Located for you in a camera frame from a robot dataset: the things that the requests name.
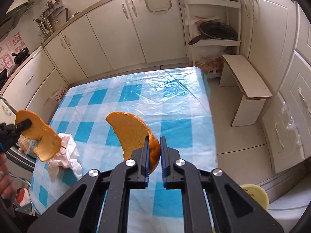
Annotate yellow plastic trash basin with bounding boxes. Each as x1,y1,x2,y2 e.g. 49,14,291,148
240,184,269,211

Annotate blue checkered plastic tablecloth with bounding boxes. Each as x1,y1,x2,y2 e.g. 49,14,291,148
30,67,218,232

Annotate clear plastic bag in drawer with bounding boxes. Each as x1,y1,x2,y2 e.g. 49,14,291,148
281,100,303,151

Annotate white lower kitchen cabinets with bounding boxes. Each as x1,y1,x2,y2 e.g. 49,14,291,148
1,0,188,122

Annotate curved orange peel piece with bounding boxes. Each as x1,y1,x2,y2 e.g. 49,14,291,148
106,111,160,174

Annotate white tissue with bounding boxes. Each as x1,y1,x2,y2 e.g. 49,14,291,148
47,133,83,182

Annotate black kettle on stove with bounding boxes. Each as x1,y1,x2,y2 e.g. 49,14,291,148
11,47,29,65

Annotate black frying pan with lid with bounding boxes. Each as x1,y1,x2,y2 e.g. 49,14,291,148
188,21,238,45

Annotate utensil rack on counter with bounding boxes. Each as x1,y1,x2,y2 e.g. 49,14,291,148
32,0,69,42

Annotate white drawer cabinet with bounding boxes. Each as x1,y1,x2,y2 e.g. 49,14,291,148
261,7,310,173

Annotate small white wooden stool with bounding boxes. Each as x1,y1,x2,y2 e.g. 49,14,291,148
219,54,273,127

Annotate person's hand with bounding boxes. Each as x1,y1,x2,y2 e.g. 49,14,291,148
0,153,16,199

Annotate floral bag hanging on cabinet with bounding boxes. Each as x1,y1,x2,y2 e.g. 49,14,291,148
50,86,67,104

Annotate white tiered storage rack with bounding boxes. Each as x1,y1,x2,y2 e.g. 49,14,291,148
179,0,241,78

